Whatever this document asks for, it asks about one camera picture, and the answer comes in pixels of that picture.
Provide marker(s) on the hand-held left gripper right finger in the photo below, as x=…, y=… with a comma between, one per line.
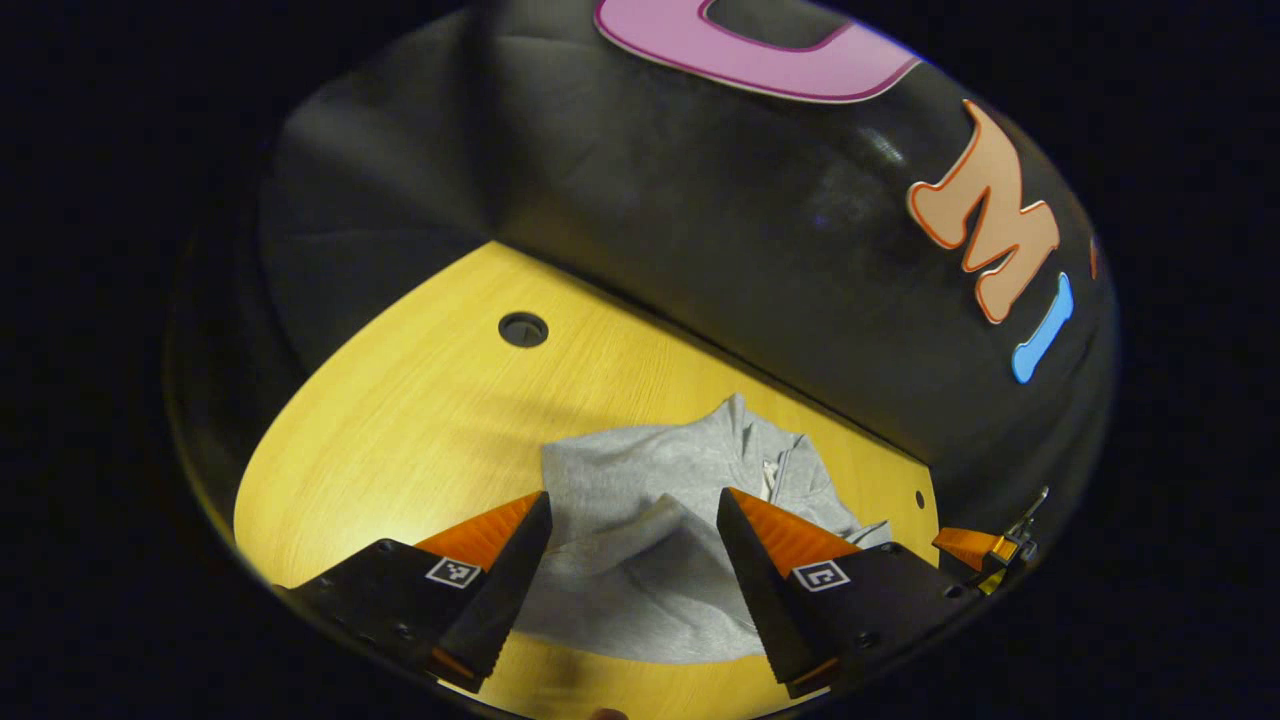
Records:
x=765, y=600

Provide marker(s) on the black backdrop cloth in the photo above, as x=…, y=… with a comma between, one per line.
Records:
x=700, y=220

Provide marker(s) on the grey zip sweatshirt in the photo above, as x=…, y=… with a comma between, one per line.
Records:
x=640, y=590

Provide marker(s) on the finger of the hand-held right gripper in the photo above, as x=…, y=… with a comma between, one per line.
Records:
x=965, y=546

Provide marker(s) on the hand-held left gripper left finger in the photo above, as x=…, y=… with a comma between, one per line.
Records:
x=500, y=600

